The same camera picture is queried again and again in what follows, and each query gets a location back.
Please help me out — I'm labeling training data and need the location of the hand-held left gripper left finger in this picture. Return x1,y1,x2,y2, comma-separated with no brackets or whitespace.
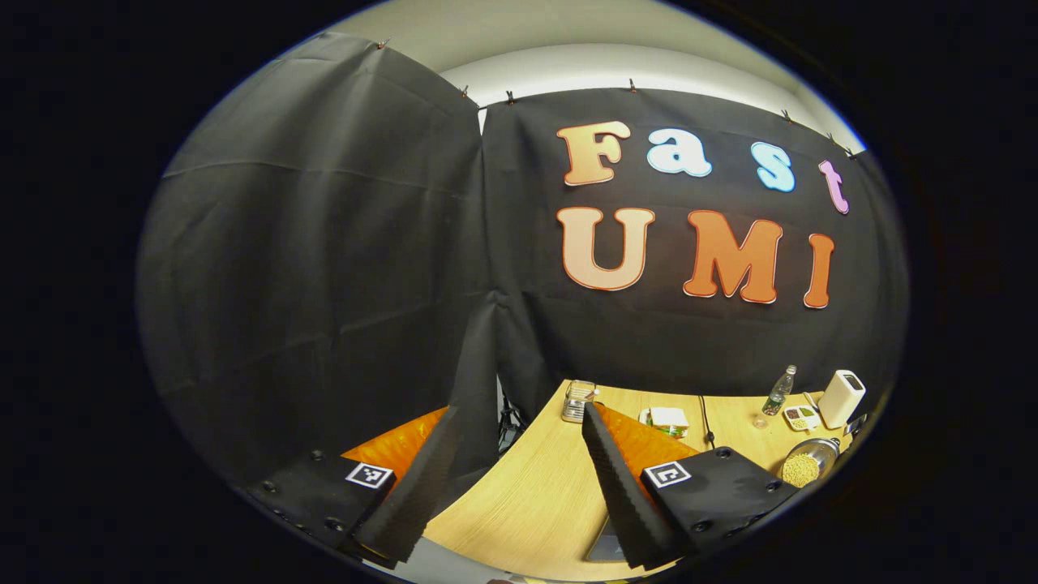
247,406,465,569

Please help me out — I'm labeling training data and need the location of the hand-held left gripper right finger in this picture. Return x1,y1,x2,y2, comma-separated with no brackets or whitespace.
581,401,804,571

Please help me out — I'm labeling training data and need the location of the steel pot with black handles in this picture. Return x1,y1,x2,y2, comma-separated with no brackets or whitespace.
780,438,842,489

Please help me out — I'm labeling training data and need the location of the sandwich on white plate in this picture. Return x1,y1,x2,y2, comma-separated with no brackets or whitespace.
639,406,690,439

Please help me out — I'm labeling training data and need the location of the clear square utensil holder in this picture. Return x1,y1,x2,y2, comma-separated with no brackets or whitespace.
562,380,598,424

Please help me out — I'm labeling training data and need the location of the black chair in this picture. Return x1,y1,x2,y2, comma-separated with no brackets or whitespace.
450,292,504,487

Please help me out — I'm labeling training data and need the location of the pile of yellow soybeans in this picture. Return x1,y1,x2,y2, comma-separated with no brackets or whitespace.
783,454,820,488

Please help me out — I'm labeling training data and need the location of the clear plastic water bottle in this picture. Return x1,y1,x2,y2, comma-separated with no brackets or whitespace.
761,365,797,417

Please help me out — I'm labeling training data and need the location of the white toaster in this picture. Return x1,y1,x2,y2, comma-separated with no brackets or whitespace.
817,370,867,430

